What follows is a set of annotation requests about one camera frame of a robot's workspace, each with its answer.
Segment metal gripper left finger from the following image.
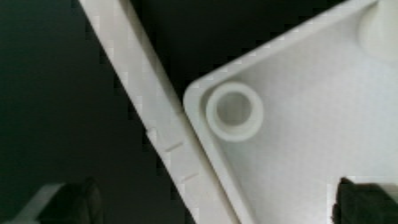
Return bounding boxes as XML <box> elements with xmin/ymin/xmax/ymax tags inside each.
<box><xmin>11</xmin><ymin>178</ymin><xmax>105</xmax><ymax>224</ymax></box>

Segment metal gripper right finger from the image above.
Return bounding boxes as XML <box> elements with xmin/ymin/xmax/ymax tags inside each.
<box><xmin>331</xmin><ymin>177</ymin><xmax>398</xmax><ymax>224</ymax></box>

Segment white desk top tray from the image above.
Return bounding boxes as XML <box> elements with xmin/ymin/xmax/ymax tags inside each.
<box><xmin>184</xmin><ymin>0</ymin><xmax>398</xmax><ymax>224</ymax></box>

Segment white leg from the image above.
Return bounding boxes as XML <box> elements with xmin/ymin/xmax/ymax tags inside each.
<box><xmin>360</xmin><ymin>0</ymin><xmax>398</xmax><ymax>61</ymax></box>

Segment white frame rail front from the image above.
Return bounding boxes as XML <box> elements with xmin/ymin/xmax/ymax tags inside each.
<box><xmin>79</xmin><ymin>0</ymin><xmax>241</xmax><ymax>224</ymax></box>

